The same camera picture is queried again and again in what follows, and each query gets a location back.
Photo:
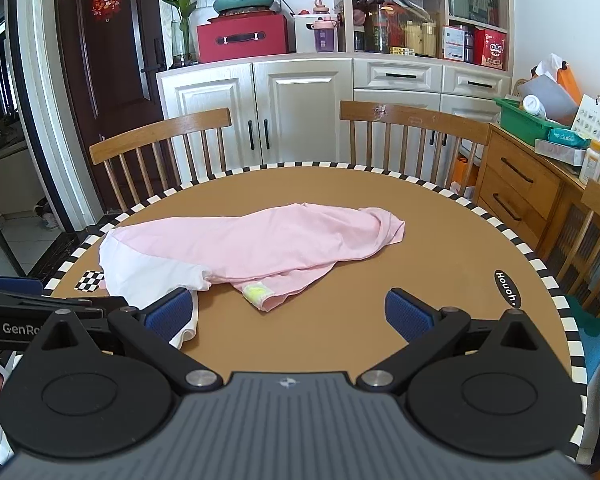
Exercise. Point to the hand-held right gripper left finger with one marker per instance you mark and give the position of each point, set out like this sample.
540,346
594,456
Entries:
172,310

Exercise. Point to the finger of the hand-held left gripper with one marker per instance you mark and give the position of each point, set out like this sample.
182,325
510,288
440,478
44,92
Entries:
20,302
15,283

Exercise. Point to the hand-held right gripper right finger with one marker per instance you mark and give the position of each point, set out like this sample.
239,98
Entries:
405,315

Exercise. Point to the pink and white shirt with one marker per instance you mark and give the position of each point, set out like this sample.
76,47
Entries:
280,240

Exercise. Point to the round table checkered rim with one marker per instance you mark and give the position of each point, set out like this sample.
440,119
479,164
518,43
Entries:
330,190

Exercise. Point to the orange bag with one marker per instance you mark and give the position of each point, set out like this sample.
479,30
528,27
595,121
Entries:
570,82
462,175

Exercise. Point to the wooden sideboard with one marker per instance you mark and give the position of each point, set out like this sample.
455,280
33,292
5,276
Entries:
515,180

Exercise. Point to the dark brown door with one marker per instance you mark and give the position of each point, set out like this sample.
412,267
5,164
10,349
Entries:
115,90

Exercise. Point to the green plastic tray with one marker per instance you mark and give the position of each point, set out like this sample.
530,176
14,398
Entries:
522,127

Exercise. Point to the grey tissue box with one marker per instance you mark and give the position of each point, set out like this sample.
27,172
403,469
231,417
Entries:
560,152

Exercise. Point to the white cabinet with shelves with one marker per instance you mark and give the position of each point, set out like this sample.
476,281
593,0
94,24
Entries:
300,105

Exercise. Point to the teal wet wipes pack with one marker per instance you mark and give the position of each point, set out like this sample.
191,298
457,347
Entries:
570,137

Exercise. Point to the white and yellow carton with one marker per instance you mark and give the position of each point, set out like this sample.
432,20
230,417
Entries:
592,160

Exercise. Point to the white plastic bottle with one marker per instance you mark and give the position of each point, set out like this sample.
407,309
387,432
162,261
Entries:
534,106

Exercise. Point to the grey folder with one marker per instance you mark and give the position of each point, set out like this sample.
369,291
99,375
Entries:
550,97

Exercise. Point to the green plant in glass vase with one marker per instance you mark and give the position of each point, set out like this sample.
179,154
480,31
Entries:
184,42

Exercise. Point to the white desk calendar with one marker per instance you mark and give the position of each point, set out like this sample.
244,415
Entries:
591,120

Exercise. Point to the white and blue box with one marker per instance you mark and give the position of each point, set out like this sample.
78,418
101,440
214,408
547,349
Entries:
453,44

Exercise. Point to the red printed box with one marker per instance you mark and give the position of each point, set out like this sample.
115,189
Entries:
490,49

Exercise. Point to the purple water bottle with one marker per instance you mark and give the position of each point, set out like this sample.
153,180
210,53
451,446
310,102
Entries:
325,37

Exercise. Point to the red round door decoration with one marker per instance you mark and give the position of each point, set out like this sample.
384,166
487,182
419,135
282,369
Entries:
106,3

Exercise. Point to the white countertop appliance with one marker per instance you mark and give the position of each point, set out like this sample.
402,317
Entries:
302,32

